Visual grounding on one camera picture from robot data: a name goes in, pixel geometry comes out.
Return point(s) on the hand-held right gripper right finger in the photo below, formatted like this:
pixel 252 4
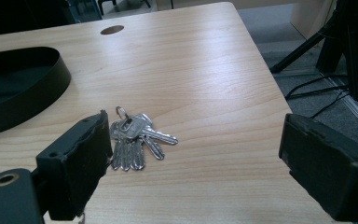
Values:
pixel 326 168

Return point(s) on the aluminium floor rail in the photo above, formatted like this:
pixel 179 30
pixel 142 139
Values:
pixel 355 109

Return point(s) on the black tripod stand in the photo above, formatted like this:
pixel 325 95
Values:
pixel 335 40

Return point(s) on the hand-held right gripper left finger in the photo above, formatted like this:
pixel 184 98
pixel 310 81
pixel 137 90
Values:
pixel 74 165

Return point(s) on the black oval tray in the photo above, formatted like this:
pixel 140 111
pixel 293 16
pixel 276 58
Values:
pixel 15 90

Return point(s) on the bunch of silver keys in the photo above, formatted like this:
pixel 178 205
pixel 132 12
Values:
pixel 136 138

